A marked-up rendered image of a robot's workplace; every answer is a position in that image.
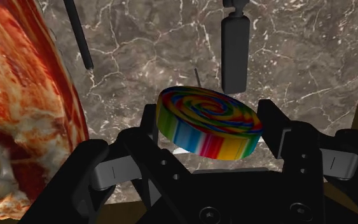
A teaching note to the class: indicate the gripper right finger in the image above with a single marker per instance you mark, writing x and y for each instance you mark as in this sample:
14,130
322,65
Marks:
309,145

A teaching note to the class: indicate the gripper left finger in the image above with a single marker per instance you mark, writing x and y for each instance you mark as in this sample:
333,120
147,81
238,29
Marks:
82,186

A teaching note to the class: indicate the red orange marbled round thing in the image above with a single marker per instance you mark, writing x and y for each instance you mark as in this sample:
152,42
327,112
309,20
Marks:
20,108

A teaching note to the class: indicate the rainbow swirl lollipop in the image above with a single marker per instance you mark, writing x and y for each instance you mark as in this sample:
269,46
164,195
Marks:
209,124

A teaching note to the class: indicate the black pen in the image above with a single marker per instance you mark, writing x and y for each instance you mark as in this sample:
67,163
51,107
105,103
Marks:
79,37

